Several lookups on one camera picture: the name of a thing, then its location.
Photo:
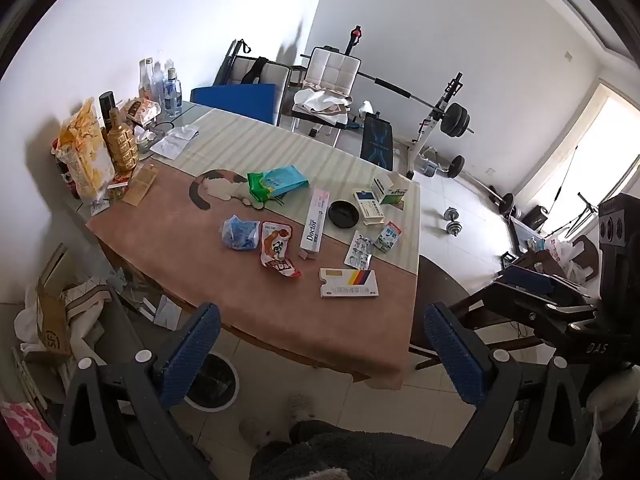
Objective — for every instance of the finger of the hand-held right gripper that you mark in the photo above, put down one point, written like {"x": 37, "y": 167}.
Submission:
{"x": 532, "y": 278}
{"x": 545, "y": 306}

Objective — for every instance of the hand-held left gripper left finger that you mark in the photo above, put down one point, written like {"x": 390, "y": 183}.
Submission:
{"x": 192, "y": 357}

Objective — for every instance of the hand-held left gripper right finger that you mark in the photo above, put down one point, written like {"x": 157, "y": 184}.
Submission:
{"x": 455, "y": 360}

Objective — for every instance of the white round waste bin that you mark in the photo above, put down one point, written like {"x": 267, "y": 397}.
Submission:
{"x": 217, "y": 390}

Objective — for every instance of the small blue white packet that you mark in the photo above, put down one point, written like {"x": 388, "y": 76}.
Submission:
{"x": 389, "y": 236}

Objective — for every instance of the green white medicine box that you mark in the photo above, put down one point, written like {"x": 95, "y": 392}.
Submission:
{"x": 392, "y": 191}

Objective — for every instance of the white blue medicine box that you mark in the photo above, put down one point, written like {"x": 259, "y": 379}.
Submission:
{"x": 371, "y": 207}

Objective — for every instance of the long white toothpaste box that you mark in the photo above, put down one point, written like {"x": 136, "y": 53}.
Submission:
{"x": 315, "y": 222}

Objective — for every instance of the person's right forearm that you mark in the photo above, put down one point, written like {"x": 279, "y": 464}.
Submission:
{"x": 615, "y": 392}

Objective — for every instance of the white plastic bag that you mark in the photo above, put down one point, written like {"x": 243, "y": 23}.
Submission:
{"x": 567, "y": 260}

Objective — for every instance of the white papers on floor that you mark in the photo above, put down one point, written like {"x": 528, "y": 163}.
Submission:
{"x": 161, "y": 312}

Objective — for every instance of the dark wooden chair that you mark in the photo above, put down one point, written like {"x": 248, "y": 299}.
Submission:
{"x": 445, "y": 290}

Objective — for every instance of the pink cat print cloth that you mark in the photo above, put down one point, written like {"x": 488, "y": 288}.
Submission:
{"x": 200, "y": 265}

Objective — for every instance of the fuzzy grey slipper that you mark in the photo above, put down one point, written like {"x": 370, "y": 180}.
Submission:
{"x": 257, "y": 431}
{"x": 300, "y": 405}

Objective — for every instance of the small metal dumbbell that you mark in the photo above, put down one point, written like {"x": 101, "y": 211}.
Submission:
{"x": 452, "y": 221}

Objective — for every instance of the black tripod stand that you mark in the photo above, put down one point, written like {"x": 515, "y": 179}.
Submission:
{"x": 565, "y": 185}

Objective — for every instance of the beige striped cloth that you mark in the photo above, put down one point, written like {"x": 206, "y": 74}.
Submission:
{"x": 85, "y": 305}

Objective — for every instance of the red snack wrapper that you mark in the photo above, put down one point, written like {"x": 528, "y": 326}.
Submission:
{"x": 277, "y": 255}

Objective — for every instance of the crumpled blue plastic bag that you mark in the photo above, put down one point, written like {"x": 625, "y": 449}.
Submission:
{"x": 241, "y": 232}

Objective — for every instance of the barbell on floor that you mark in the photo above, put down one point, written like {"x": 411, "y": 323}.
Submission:
{"x": 456, "y": 166}

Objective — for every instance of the person's dark trouser legs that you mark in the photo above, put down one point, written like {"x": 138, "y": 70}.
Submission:
{"x": 350, "y": 452}

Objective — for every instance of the silver pill blister pack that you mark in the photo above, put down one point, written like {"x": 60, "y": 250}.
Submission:
{"x": 359, "y": 251}

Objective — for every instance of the brown cardboard box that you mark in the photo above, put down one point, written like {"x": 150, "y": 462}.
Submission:
{"x": 50, "y": 320}

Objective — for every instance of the crinkled clear plastic bag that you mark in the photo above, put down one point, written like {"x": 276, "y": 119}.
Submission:
{"x": 592, "y": 450}

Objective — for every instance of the barbell with black plates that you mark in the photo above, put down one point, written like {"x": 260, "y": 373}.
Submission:
{"x": 455, "y": 120}

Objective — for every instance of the flat brown wooden box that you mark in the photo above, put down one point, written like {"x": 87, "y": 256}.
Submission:
{"x": 140, "y": 186}

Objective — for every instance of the pink floral bag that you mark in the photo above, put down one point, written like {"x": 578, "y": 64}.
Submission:
{"x": 27, "y": 435}

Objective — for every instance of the black round lid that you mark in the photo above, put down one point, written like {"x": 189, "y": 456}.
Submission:
{"x": 342, "y": 214}

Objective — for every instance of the white barbell rack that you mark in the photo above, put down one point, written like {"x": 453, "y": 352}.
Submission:
{"x": 432, "y": 122}

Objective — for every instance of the green wet wipes packet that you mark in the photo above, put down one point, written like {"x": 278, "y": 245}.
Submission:
{"x": 277, "y": 182}

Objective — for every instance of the black blue weight bench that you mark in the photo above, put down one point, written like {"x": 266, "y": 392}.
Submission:
{"x": 377, "y": 140}

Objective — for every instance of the white paper packets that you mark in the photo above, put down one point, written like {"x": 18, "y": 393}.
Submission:
{"x": 175, "y": 141}

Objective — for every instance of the dark red jar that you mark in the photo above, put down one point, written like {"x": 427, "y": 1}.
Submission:
{"x": 65, "y": 172}

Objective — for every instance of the gold patterned bottle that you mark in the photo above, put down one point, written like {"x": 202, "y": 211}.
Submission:
{"x": 120, "y": 142}

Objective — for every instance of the yellow snack bag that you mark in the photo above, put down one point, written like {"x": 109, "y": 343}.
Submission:
{"x": 82, "y": 152}

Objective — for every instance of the brown snack bags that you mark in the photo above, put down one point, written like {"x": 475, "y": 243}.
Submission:
{"x": 142, "y": 110}

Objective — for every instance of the black can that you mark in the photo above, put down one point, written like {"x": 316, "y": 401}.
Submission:
{"x": 106, "y": 105}

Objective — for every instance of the beige cloth on chair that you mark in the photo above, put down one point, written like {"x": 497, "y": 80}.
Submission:
{"x": 320, "y": 101}

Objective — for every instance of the tall clear glass bottle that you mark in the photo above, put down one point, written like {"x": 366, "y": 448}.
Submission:
{"x": 146, "y": 80}

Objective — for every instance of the white padded chair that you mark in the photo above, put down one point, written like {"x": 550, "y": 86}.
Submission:
{"x": 332, "y": 72}

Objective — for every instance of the beige chair with black frame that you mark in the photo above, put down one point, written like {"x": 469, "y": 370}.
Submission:
{"x": 267, "y": 77}

